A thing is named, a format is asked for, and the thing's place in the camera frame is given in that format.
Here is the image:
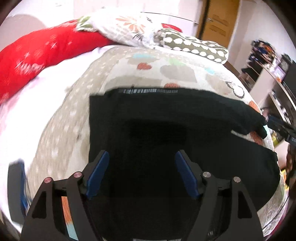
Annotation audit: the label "white bed sheet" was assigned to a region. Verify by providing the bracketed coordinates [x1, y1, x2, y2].
[1, 46, 112, 218]

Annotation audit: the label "floral white pillow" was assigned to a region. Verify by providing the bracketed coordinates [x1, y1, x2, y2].
[76, 14, 163, 49]

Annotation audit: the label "white headboard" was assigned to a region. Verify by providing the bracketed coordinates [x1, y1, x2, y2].
[0, 14, 49, 50]

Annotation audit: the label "black smartphone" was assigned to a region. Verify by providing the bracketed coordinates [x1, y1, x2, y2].
[8, 159, 28, 225]

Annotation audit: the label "olive cloud pattern bolster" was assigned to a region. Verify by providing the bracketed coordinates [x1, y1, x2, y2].
[154, 28, 229, 64]

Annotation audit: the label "white wardrobe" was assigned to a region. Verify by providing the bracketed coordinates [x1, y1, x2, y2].
[102, 0, 203, 36]

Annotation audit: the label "red long pillow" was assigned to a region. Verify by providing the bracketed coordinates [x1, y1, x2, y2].
[1, 20, 113, 103]

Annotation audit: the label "heart pattern quilt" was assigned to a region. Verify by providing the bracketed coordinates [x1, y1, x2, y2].
[28, 46, 285, 240]

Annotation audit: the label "wooden door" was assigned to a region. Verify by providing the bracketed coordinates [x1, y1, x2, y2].
[196, 0, 240, 48]

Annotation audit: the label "black television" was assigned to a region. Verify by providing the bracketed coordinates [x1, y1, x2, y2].
[281, 54, 295, 97]

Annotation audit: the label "black pants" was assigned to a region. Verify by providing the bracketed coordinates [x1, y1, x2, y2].
[89, 88, 280, 240]

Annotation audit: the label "white shelf unit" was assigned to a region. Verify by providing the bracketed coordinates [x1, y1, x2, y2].
[239, 40, 295, 128]

